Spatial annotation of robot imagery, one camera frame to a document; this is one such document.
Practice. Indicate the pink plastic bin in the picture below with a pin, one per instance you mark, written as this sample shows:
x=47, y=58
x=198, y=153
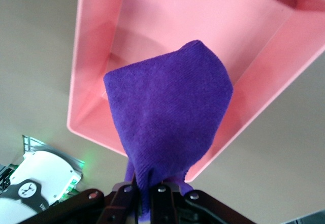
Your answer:
x=266, y=46

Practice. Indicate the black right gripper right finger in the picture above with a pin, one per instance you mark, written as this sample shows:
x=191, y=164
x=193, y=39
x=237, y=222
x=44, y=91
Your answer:
x=203, y=206

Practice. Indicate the purple cloth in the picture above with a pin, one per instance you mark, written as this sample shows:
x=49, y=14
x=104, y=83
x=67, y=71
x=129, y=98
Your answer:
x=170, y=107

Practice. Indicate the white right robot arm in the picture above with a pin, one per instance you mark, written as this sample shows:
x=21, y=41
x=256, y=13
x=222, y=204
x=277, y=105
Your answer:
x=38, y=183

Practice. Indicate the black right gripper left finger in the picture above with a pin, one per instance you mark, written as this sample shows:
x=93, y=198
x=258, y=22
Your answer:
x=83, y=203

